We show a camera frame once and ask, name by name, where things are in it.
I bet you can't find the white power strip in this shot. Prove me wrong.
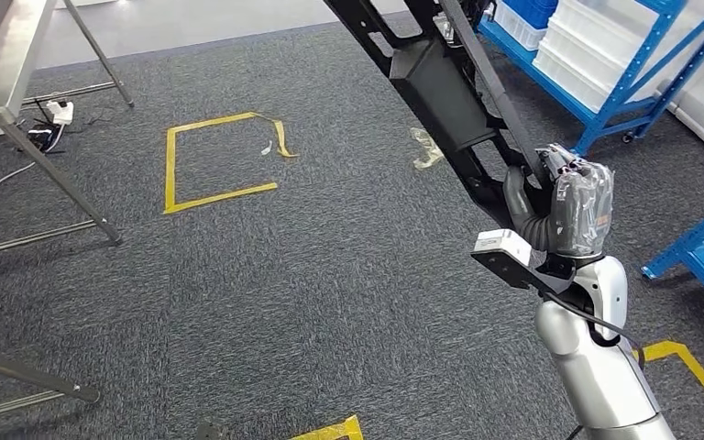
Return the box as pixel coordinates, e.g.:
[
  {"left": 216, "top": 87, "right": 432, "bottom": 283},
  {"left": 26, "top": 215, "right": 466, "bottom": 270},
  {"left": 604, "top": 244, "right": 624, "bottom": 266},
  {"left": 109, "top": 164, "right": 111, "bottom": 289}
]
[{"left": 45, "top": 100, "right": 76, "bottom": 127}]

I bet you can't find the stainless steel table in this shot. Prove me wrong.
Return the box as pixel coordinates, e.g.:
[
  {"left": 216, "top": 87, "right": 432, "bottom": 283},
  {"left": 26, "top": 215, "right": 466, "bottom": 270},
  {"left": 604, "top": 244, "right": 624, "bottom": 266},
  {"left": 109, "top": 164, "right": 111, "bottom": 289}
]
[{"left": 0, "top": 0, "right": 136, "bottom": 248}]

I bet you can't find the white plastic crate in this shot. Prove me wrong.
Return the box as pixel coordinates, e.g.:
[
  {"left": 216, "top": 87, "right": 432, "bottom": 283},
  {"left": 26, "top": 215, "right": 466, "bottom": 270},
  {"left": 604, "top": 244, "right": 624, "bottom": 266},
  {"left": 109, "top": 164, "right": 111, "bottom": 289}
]
[
  {"left": 493, "top": 0, "right": 549, "bottom": 51},
  {"left": 532, "top": 33, "right": 644, "bottom": 114},
  {"left": 555, "top": 0, "right": 693, "bottom": 68}
]

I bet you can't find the white floor cable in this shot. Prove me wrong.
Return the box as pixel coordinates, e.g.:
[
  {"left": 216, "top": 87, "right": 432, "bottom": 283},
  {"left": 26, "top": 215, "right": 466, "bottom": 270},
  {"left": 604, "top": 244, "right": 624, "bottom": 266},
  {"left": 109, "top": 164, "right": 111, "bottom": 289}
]
[{"left": 0, "top": 124, "right": 65, "bottom": 208}]

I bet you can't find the yellow floor tape square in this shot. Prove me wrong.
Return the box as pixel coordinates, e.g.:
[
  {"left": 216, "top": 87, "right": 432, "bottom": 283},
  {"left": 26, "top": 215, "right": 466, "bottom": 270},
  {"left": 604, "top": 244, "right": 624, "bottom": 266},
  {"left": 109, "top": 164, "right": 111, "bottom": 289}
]
[
  {"left": 290, "top": 415, "right": 366, "bottom": 440},
  {"left": 163, "top": 112, "right": 300, "bottom": 215}
]

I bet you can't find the clear crumpled plastic scrap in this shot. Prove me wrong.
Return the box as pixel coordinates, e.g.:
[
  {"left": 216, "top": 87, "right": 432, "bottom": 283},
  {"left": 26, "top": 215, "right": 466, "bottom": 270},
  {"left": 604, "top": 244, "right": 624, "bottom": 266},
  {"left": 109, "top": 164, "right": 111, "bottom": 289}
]
[{"left": 409, "top": 126, "right": 446, "bottom": 171}]

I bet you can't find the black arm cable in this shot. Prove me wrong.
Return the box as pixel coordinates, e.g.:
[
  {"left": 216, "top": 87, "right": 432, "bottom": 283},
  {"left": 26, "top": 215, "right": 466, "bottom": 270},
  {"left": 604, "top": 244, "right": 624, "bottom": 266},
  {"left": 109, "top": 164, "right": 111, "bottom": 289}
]
[{"left": 540, "top": 291, "right": 648, "bottom": 440}]

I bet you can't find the black plastic panel part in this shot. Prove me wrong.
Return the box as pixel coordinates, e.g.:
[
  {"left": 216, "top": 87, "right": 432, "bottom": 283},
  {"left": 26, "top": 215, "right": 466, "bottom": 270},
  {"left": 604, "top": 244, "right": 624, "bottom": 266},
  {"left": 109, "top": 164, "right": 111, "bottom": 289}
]
[{"left": 321, "top": 0, "right": 572, "bottom": 235}]

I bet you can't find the blue plastic crate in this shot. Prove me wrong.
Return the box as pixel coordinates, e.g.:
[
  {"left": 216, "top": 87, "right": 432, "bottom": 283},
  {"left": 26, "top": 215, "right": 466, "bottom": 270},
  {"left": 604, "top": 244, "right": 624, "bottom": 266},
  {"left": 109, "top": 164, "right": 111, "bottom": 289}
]
[{"left": 500, "top": 0, "right": 560, "bottom": 30}]

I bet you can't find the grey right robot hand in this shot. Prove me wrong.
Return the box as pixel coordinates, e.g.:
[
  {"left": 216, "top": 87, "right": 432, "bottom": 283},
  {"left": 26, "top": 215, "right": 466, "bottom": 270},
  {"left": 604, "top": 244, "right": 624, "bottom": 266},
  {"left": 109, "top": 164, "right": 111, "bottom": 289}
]
[{"left": 502, "top": 142, "right": 615, "bottom": 259}]

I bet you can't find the black power adapter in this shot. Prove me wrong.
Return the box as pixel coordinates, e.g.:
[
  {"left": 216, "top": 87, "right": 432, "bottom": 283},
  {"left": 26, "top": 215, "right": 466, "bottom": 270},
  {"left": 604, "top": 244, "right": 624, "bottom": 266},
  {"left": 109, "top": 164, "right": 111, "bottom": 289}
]
[{"left": 27, "top": 126, "right": 57, "bottom": 151}]

